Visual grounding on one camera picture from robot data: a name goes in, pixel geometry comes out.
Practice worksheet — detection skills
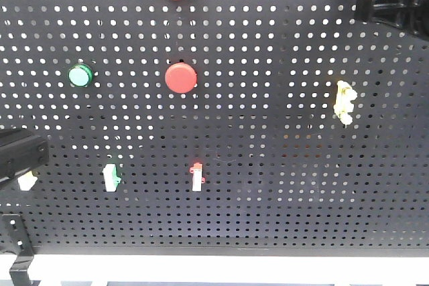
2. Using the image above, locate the red white lower switch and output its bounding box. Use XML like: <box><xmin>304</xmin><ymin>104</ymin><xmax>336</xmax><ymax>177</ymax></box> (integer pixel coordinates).
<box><xmin>189</xmin><ymin>162</ymin><xmax>205</xmax><ymax>192</ymax></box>

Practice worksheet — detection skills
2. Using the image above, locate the green white lower switch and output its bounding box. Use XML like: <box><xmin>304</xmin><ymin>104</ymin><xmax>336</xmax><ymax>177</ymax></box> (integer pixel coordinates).
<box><xmin>103</xmin><ymin>163</ymin><xmax>121</xmax><ymax>192</ymax></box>

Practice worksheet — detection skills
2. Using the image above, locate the black perforated pegboard panel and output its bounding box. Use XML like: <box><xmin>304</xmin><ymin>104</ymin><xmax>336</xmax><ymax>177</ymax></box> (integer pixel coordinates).
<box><xmin>1</xmin><ymin>0</ymin><xmax>428</xmax><ymax>257</ymax></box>

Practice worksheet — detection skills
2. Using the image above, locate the lower red mushroom button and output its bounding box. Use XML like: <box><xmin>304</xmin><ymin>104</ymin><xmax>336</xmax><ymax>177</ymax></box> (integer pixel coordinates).
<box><xmin>165</xmin><ymin>62</ymin><xmax>197</xmax><ymax>94</ymax></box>

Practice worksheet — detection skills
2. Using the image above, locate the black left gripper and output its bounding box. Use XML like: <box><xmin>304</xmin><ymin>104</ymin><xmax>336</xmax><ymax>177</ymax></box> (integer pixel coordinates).
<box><xmin>1</xmin><ymin>129</ymin><xmax>50</xmax><ymax>189</ymax></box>

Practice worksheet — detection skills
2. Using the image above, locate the white standing desk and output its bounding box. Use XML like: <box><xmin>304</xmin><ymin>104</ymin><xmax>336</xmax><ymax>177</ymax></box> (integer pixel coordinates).
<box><xmin>0</xmin><ymin>253</ymin><xmax>429</xmax><ymax>286</ymax></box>

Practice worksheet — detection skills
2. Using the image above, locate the yellow toggle switch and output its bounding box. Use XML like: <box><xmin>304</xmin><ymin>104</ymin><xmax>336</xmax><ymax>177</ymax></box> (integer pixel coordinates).
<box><xmin>333</xmin><ymin>80</ymin><xmax>357</xmax><ymax>126</ymax></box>

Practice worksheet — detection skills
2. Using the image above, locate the green round push button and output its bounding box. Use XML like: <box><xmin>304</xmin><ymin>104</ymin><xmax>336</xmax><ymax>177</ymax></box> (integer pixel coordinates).
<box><xmin>68</xmin><ymin>64</ymin><xmax>94</xmax><ymax>87</ymax></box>

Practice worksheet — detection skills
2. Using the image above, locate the pale yellow lower-left switch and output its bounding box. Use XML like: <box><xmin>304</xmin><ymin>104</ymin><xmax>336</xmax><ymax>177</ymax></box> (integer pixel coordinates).
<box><xmin>17</xmin><ymin>171</ymin><xmax>38</xmax><ymax>192</ymax></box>

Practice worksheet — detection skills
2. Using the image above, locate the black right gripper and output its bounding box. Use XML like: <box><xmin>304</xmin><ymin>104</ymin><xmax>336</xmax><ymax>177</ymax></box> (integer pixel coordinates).
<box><xmin>354</xmin><ymin>0</ymin><xmax>428</xmax><ymax>41</ymax></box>

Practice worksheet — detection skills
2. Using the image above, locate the left black mounting clamp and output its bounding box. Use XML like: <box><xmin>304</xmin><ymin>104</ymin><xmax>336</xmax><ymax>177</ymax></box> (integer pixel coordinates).
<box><xmin>1</xmin><ymin>214</ymin><xmax>34</xmax><ymax>286</ymax></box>

